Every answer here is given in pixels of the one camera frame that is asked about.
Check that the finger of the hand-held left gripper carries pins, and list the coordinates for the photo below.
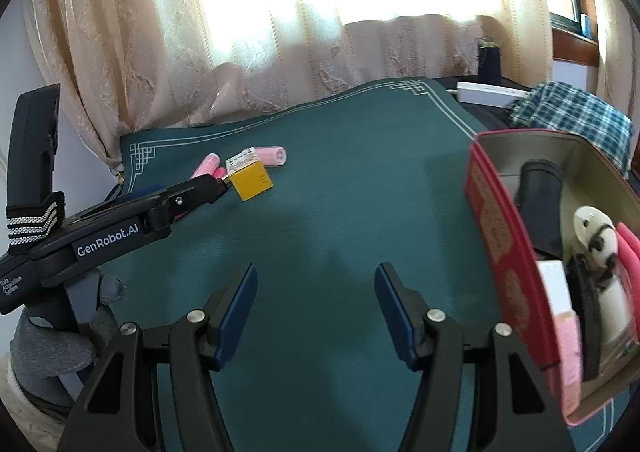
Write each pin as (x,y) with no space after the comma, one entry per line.
(195,194)
(145,193)

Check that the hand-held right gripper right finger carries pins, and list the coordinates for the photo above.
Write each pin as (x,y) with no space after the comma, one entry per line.
(397,317)

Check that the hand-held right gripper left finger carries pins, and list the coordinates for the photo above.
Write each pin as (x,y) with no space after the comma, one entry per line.
(235,317)

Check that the yellow box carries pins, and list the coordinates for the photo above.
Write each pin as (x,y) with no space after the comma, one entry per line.
(252,182)

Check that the large pink hair roller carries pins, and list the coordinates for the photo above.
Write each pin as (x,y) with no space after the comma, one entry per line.
(272,155)

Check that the red tin box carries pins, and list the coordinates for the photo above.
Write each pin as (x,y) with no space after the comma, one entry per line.
(492,232)

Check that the white packet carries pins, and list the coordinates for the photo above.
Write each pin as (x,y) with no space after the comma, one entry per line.
(555,284)

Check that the black flashlight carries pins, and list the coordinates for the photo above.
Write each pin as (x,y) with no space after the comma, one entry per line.
(540,202)

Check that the black hair clip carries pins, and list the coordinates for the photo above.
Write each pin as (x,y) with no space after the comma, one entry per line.
(585,312)

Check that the pink foam curler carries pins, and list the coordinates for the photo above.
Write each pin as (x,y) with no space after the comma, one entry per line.
(629,252)

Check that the person's left forearm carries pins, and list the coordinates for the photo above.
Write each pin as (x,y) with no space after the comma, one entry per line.
(25,424)

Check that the person's left hand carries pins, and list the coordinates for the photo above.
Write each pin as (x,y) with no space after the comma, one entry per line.
(50,352)

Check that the green desk mat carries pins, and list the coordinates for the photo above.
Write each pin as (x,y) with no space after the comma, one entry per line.
(350,207)

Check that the cream lace curtain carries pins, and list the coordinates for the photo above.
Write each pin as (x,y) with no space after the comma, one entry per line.
(615,31)
(125,56)

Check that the white power strip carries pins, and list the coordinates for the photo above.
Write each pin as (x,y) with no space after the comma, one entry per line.
(490,92)

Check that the folded plaid cloth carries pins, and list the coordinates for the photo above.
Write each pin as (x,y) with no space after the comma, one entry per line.
(575,116)

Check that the dark blue thread spool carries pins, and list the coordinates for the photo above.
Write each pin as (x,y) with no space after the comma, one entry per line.
(490,64)

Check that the teal thread spool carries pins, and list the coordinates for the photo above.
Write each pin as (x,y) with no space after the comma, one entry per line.
(585,25)

